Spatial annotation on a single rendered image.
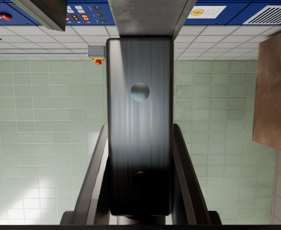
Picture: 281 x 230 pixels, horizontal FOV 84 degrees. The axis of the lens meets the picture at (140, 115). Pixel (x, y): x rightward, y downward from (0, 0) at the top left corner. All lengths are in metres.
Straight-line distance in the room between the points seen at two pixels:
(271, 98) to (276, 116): 0.09
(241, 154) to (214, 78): 0.71
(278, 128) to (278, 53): 0.33
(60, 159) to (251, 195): 1.73
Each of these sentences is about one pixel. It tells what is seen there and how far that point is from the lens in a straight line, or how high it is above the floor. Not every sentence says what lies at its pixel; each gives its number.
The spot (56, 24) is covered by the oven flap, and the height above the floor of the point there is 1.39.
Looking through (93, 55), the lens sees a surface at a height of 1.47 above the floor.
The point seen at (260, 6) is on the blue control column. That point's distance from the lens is 0.71.
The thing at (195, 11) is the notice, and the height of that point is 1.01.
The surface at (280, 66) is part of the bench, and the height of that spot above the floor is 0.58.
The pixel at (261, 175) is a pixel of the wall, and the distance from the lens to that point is 1.84.
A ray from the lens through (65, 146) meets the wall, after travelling 1.53.
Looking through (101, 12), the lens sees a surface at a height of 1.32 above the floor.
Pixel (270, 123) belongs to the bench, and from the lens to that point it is 0.96.
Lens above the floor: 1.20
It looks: level
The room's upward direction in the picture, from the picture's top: 90 degrees counter-clockwise
